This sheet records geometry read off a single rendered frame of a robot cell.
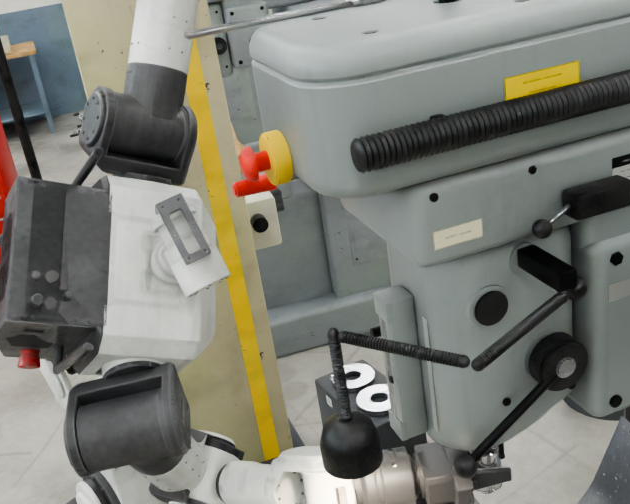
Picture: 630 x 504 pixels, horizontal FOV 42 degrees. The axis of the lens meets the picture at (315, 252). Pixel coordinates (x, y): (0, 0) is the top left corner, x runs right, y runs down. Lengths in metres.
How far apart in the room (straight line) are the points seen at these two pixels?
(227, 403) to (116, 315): 2.00
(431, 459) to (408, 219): 0.45
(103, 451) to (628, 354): 0.68
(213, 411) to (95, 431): 2.00
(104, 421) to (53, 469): 2.54
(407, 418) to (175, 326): 0.34
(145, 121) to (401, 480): 0.63
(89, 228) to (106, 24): 1.51
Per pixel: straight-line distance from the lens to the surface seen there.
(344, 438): 0.95
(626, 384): 1.15
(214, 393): 3.07
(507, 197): 0.92
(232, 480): 1.34
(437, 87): 0.84
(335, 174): 0.83
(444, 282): 0.97
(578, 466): 3.19
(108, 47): 2.61
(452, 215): 0.89
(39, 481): 3.63
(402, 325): 1.04
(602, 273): 1.04
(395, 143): 0.79
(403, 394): 1.09
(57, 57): 9.94
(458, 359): 0.83
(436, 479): 1.20
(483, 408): 1.06
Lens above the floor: 2.03
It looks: 24 degrees down
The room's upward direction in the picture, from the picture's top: 9 degrees counter-clockwise
